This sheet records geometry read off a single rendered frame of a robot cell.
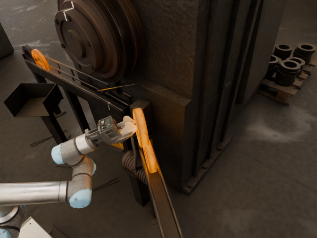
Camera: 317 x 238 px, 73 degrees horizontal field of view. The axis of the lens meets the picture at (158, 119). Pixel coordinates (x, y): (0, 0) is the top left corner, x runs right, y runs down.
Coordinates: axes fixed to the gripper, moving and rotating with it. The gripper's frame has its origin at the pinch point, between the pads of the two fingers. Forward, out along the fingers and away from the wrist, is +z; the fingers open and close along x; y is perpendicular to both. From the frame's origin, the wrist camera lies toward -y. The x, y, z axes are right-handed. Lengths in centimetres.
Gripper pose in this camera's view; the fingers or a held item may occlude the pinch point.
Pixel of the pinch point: (139, 124)
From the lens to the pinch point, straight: 85.9
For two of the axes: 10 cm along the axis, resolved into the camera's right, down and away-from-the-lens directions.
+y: -3.0, -6.3, -7.2
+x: -2.6, -6.7, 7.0
